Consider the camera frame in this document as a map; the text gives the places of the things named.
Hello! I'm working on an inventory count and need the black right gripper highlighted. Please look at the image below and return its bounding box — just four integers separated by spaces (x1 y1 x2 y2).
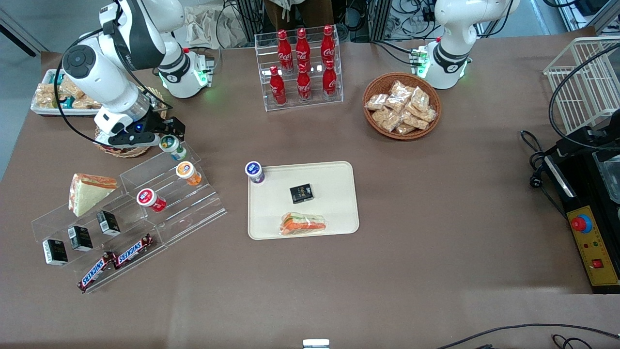
133 109 186 143

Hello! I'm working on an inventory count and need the green lid yogurt cup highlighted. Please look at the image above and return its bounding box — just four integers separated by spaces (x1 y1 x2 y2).
159 135 188 161

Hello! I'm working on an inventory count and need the beige plastic tray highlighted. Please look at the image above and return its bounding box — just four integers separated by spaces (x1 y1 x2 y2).
247 161 360 240

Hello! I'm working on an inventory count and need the orange lid yogurt cup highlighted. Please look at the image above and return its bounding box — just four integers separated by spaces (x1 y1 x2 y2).
175 161 202 187

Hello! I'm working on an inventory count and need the light woven wicker basket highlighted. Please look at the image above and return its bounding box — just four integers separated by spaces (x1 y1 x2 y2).
94 87 168 159

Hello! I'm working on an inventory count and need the red lid yogurt cup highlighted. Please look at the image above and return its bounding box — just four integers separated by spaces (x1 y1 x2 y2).
136 188 168 213

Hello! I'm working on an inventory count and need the clear acrylic tiered shelf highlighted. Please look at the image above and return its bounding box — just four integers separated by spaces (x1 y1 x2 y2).
31 141 228 295

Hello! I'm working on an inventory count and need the clear bag of rice crackers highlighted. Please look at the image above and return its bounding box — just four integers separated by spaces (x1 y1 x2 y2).
34 83 60 109
61 78 85 99
73 95 103 110

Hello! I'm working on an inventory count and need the wrapped triangle white sandwich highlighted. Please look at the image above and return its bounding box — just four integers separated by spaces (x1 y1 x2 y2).
68 173 119 218

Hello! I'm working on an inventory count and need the crumpled white cloth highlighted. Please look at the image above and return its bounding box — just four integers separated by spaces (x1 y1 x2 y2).
184 4 248 49

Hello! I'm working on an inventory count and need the red cola bottle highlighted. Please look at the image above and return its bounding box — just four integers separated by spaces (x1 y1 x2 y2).
295 28 311 72
320 25 337 68
296 63 312 103
277 29 294 74
322 60 338 98
269 66 287 106

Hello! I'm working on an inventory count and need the black small box white label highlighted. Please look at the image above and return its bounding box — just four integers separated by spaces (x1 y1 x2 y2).
96 210 121 237
43 238 69 266
68 225 93 252

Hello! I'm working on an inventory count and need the Snickers chocolate bar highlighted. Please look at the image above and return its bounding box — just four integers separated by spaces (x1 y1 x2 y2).
77 251 117 293
112 234 155 270

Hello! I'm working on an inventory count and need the white rectangular snack bin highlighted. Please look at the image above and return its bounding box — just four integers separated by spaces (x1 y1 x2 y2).
31 69 105 117

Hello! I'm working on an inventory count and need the black gold-print small box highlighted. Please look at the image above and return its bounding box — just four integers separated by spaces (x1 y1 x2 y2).
290 183 314 205

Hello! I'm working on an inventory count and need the wrapped layered sandwich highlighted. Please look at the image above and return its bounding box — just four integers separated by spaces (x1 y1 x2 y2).
279 212 327 237

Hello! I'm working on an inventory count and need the clear acrylic bottle rack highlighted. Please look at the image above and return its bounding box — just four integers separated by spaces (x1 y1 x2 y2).
255 25 344 112

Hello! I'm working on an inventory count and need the person in brown trousers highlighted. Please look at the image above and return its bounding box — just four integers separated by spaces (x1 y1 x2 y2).
264 0 336 30

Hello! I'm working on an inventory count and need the brown wicker basket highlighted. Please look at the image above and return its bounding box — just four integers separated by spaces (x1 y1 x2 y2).
363 73 442 141

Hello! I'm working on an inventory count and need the black device with clear cover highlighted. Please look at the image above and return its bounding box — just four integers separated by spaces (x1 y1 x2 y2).
555 109 620 204

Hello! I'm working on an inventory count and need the black yellow control box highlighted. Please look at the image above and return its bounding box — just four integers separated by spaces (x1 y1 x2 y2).
542 145 620 295

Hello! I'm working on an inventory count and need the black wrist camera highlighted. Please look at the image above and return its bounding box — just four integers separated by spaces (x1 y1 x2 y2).
107 130 161 149

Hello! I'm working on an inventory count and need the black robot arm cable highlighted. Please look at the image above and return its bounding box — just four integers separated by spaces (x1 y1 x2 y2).
54 2 172 145

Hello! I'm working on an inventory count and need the thin black cable with plug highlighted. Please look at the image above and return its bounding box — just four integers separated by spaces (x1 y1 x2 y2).
520 129 567 219

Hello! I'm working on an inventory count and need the thick black looped cable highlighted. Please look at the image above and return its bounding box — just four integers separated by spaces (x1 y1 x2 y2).
548 44 620 152

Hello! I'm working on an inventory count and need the long black cable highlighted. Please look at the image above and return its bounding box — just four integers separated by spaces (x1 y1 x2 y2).
435 323 620 349

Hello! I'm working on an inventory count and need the white wire basket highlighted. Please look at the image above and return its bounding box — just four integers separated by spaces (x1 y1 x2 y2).
542 36 620 137

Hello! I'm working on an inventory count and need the red black thin cable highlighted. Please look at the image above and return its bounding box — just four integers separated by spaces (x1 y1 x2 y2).
551 333 594 349

